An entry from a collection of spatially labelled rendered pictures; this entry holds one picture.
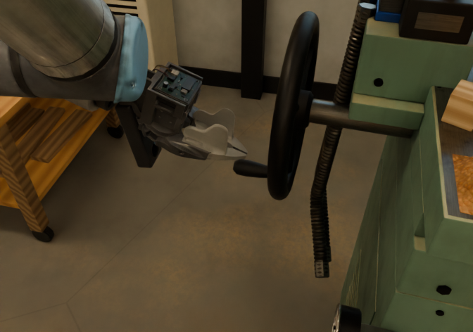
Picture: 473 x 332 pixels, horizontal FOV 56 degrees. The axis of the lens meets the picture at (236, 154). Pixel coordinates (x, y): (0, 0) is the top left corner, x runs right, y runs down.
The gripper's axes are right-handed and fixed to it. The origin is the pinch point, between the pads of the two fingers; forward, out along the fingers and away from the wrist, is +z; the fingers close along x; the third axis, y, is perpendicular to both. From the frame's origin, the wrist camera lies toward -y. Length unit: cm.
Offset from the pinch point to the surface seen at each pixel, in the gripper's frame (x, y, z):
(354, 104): 6.4, 11.7, 11.5
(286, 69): 3.0, 14.2, 0.9
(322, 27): 137, -41, 16
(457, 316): -10.7, 0.9, 33.5
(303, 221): 58, -72, 35
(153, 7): 110, -51, -50
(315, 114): 9.7, 5.3, 8.4
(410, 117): 6.4, 13.7, 18.7
